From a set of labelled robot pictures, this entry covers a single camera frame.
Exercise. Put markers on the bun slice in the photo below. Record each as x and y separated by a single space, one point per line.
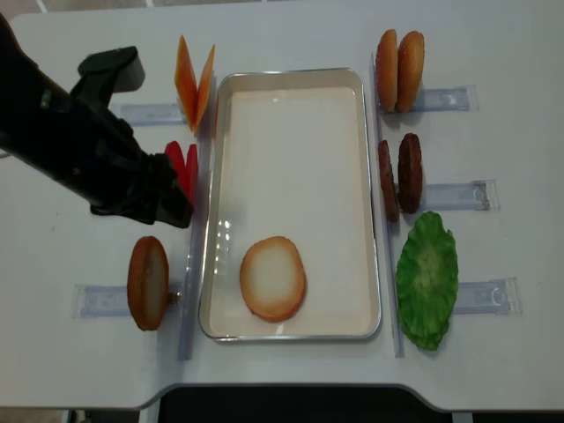
411 56
386 70

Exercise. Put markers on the orange cheese slice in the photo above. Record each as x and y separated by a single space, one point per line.
204 88
185 83

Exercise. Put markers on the left top bun slice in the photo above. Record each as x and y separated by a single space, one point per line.
386 70

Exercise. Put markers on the clear bun holder track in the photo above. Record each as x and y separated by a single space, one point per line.
460 98

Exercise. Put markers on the white rectangular metal tray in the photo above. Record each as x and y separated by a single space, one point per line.
290 159

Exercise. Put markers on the left brown meat patty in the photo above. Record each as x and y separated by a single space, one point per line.
387 182

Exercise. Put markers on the clear acrylic rail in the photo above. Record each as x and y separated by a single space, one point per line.
397 334
199 227

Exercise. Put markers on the right orange cheese slice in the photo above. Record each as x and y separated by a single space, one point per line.
204 88

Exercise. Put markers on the upright bread slice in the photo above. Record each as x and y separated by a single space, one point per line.
148 283

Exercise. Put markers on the clear right acrylic rail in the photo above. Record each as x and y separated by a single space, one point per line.
397 334

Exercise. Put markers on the right top bun slice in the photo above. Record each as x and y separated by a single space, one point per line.
411 56

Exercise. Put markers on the bread slice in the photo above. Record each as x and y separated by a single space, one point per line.
148 283
273 280

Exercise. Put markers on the clear bread holder track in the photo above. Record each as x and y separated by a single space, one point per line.
92 301

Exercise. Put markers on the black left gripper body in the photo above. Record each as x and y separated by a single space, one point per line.
142 186

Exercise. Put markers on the clear lettuce holder track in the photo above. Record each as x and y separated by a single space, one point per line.
494 297

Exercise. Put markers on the clear left acrylic rail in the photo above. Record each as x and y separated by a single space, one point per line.
199 227

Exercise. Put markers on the clear cheese holder track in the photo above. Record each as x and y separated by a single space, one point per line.
159 114

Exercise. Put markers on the right red tomato slice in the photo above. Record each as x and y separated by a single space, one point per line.
192 173

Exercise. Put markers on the green lettuce leaf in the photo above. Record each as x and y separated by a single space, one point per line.
427 281

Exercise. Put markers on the brown meat patty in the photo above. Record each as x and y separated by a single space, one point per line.
410 174
387 182

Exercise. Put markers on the clear patty holder track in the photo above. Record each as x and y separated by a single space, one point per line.
471 196

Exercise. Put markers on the right brown meat patty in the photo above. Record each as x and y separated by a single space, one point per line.
410 174

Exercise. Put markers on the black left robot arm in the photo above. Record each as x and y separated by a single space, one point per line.
75 140

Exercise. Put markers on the red tomato slice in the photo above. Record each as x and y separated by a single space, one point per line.
192 173
174 153

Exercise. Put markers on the left red tomato slice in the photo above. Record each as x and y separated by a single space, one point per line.
174 153

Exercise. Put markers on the left orange cheese slice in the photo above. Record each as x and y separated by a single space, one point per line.
185 83

